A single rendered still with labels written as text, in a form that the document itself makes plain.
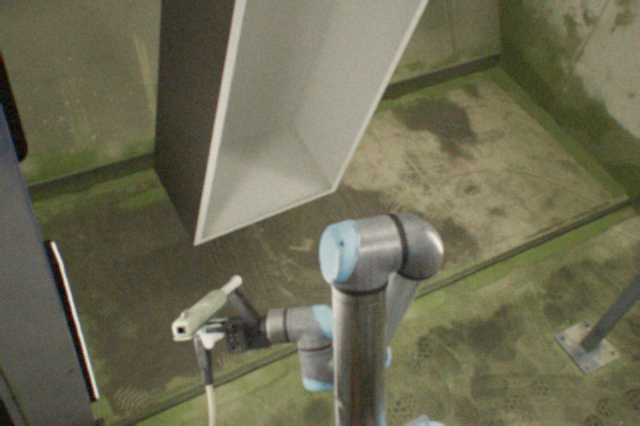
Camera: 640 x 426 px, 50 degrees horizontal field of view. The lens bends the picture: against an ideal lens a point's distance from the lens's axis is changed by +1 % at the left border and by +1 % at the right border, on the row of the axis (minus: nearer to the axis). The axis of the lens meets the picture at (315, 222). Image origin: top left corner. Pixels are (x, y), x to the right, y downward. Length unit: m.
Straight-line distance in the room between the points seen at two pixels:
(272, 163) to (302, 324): 1.05
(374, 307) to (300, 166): 1.41
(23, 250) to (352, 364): 0.67
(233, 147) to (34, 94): 0.87
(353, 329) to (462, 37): 2.78
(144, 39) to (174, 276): 1.03
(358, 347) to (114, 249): 1.77
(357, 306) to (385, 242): 0.14
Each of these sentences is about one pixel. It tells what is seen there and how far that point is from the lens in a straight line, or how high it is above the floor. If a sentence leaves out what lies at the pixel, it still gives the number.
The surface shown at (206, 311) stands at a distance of 1.87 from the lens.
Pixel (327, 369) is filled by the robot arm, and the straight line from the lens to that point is 1.80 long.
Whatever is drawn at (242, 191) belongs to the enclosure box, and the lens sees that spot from 2.59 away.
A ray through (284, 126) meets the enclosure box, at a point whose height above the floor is 0.53.
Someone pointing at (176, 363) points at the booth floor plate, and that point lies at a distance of 2.68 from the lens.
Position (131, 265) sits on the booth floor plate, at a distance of 2.94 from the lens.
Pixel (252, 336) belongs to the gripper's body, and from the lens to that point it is 1.84.
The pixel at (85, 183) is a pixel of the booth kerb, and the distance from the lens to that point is 3.19.
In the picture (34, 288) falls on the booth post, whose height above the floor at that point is 1.23.
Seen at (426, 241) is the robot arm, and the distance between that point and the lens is 1.35.
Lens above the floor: 2.42
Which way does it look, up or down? 50 degrees down
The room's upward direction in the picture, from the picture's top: 11 degrees clockwise
